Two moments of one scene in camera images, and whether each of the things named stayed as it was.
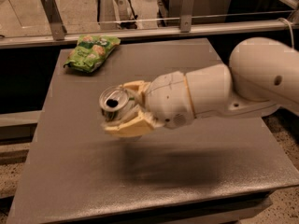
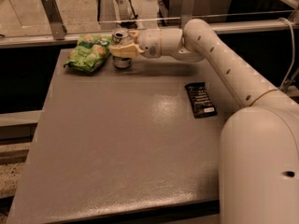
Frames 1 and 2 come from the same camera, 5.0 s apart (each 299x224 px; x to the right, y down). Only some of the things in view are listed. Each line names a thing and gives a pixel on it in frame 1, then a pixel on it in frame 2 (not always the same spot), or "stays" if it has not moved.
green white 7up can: x=114 y=102 → x=121 y=36
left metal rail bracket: x=53 y=15 stays
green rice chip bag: x=91 y=51 stays
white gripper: x=168 y=99 → x=149 y=41
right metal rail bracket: x=187 y=8 stays
